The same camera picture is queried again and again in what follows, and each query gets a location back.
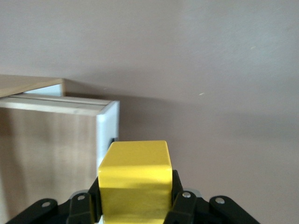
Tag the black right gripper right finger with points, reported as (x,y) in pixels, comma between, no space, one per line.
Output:
(187,207)

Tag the brown table cover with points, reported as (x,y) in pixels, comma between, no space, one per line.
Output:
(187,70)

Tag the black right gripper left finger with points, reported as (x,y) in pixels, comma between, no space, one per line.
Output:
(79,207)

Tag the yellow wooden block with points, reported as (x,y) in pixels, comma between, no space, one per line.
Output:
(135,177)

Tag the light wooden cabinet box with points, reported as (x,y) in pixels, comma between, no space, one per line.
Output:
(23,85)

